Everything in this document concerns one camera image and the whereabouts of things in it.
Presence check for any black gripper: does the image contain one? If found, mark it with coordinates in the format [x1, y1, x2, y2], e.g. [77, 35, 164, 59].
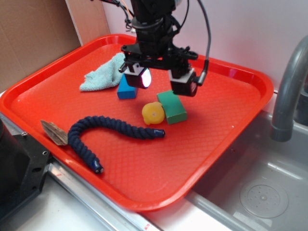
[119, 23, 198, 97]

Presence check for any green wooden block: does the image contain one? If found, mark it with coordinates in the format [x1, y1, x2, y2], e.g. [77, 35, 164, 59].
[157, 90, 188, 125]

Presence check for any yellow rubber duck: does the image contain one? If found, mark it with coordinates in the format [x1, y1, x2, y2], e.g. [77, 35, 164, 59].
[141, 102, 165, 125]

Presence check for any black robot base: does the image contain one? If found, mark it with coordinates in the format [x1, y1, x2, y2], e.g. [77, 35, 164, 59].
[0, 122, 51, 222]

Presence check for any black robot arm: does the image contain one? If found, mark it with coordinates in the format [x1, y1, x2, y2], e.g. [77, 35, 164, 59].
[108, 0, 198, 97]

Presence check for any blue wooden block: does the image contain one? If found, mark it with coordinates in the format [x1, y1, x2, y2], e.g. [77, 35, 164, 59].
[117, 74, 138, 100]

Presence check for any light teal cloth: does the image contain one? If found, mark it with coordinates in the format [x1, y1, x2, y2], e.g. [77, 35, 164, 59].
[79, 53, 125, 92]

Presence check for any red plastic tray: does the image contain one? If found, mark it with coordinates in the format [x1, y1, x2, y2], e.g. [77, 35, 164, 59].
[0, 34, 273, 212]

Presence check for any brown wood piece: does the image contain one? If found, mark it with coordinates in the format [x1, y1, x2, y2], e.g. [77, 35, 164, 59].
[40, 120, 68, 146]

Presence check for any grey faucet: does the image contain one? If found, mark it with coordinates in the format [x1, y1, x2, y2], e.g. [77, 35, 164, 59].
[270, 36, 308, 142]

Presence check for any brown cardboard panel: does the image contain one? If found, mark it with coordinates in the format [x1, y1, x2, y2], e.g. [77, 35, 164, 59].
[0, 0, 110, 91]

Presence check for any grey plastic sink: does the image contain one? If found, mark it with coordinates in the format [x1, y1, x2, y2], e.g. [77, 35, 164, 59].
[187, 112, 308, 231]

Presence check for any grey braided cable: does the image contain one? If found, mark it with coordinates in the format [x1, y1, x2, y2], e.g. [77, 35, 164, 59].
[193, 0, 212, 87]

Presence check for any dark blue rope toy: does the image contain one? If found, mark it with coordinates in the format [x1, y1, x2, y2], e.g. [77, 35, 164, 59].
[68, 116, 165, 174]

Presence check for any metal rail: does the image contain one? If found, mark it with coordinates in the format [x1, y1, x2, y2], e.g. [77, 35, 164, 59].
[0, 113, 159, 231]

